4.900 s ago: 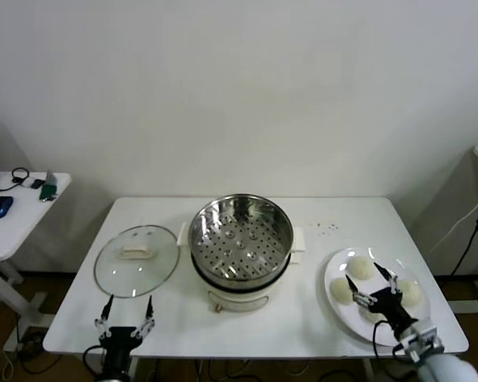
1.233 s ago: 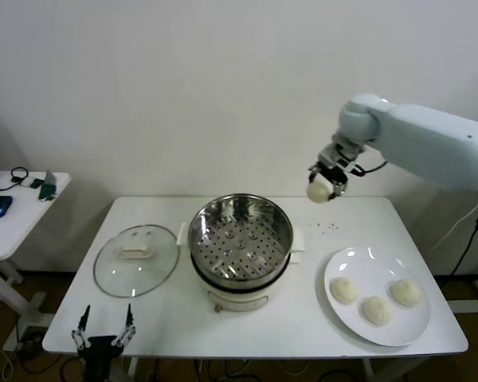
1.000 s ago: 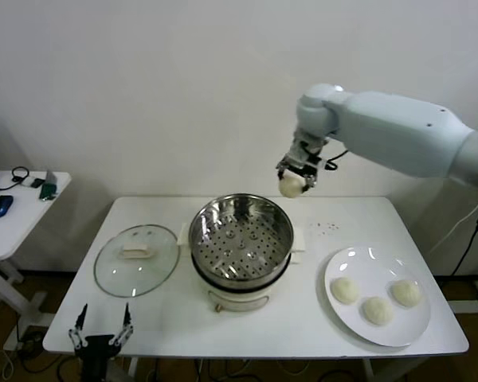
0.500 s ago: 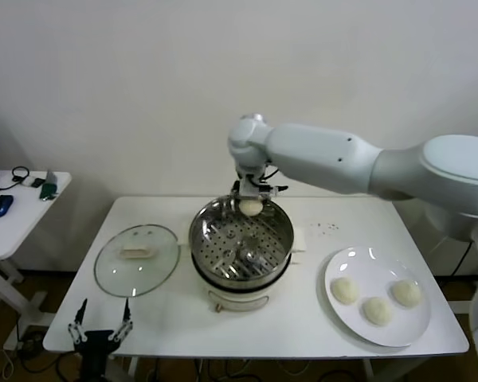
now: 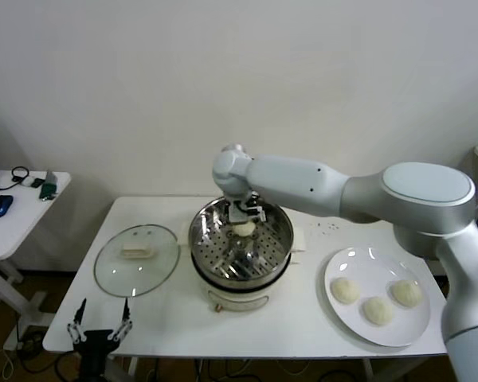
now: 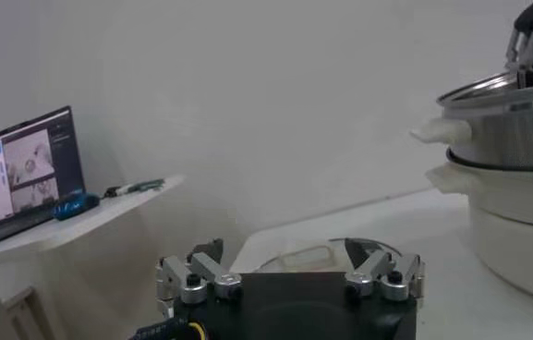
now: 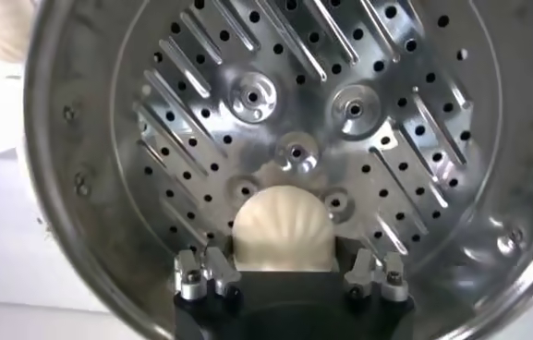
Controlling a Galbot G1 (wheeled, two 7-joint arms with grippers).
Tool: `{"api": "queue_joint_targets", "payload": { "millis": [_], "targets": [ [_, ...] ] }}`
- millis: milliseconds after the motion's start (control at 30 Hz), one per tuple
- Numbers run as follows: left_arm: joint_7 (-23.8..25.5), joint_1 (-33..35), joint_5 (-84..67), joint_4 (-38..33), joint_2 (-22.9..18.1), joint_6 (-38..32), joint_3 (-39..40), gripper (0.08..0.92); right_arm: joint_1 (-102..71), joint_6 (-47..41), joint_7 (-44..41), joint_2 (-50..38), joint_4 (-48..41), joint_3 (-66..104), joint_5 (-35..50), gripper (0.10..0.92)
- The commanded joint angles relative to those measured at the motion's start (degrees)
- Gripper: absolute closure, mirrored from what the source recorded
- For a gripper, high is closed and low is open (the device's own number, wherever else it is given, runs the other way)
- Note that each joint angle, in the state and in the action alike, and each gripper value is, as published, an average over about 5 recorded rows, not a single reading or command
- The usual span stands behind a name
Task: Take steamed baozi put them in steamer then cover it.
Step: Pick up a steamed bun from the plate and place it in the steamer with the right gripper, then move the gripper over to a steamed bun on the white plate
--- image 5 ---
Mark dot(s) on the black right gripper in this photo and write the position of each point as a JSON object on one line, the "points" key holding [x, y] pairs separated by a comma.
{"points": [[237, 213]]}

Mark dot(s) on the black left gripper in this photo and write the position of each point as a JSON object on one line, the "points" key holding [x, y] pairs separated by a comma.
{"points": [[93, 346]]}

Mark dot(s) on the white steamed baozi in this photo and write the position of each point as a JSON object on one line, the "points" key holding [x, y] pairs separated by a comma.
{"points": [[344, 290], [244, 230], [406, 293], [377, 311]]}

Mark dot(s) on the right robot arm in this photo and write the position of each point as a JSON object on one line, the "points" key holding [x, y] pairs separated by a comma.
{"points": [[287, 179]]}

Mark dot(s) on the steel steamer basket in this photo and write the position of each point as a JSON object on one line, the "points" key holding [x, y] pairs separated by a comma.
{"points": [[263, 254]]}

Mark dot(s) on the white electric cooker base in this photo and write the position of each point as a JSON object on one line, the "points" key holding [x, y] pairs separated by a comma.
{"points": [[235, 296]]}

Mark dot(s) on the white side table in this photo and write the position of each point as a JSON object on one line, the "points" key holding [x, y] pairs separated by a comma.
{"points": [[8, 238]]}

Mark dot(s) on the white round plate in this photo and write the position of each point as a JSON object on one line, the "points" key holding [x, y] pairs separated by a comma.
{"points": [[366, 274]]}

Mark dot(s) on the green flat object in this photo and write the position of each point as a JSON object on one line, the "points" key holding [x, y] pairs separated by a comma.
{"points": [[48, 187]]}

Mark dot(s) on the small white adapter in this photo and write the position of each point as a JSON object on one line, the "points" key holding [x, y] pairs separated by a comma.
{"points": [[25, 182]]}

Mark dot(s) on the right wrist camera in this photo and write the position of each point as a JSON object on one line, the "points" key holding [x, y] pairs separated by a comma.
{"points": [[258, 211]]}

